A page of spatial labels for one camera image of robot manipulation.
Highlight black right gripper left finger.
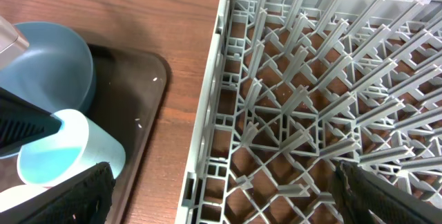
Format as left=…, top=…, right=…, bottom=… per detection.
left=1, top=162, right=115, bottom=224

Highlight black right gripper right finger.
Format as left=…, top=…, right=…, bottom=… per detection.
left=331, top=161, right=441, bottom=224

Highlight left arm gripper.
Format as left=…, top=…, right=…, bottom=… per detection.
left=0, top=17, right=62, bottom=157

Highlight white cup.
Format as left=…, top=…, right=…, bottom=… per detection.
left=17, top=109, right=126, bottom=187

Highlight blue plate bowl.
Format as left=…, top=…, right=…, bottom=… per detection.
left=1, top=22, right=96, bottom=115

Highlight small bowl of rice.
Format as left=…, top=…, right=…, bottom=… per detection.
left=0, top=185, right=47, bottom=212

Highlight grey dishwasher rack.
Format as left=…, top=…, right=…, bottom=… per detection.
left=175, top=0, right=441, bottom=223

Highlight dark brown serving tray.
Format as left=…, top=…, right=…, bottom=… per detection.
left=0, top=46, right=168, bottom=224

